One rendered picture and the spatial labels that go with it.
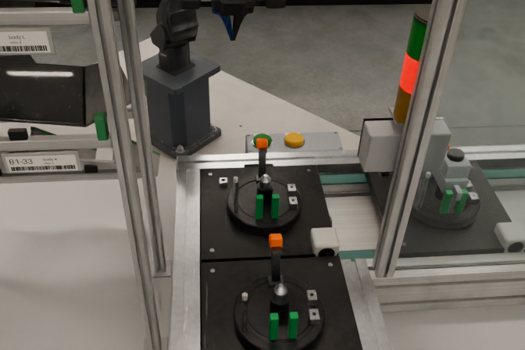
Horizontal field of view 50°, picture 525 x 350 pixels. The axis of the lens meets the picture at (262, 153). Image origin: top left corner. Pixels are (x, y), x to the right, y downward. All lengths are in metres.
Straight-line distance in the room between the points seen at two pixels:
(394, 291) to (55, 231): 0.68
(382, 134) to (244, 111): 0.74
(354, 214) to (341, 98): 2.05
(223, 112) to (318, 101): 1.66
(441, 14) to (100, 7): 0.38
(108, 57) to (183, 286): 0.46
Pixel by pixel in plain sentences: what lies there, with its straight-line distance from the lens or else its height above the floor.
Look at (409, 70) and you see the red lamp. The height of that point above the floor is 1.34.
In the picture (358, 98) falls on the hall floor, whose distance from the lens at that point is 3.20.
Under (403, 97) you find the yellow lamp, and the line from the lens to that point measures 0.80.
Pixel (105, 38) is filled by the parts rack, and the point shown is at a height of 1.44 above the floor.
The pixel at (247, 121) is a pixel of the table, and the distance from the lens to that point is 1.47.
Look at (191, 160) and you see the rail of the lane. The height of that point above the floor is 0.96.
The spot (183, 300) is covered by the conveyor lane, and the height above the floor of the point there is 0.96.
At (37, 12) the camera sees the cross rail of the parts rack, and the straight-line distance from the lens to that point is 0.62.
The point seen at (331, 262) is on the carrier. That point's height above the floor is 0.97.
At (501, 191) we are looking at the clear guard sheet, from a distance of 0.95.
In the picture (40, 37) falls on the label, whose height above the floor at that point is 1.45.
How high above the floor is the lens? 1.72
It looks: 39 degrees down
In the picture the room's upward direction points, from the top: 2 degrees clockwise
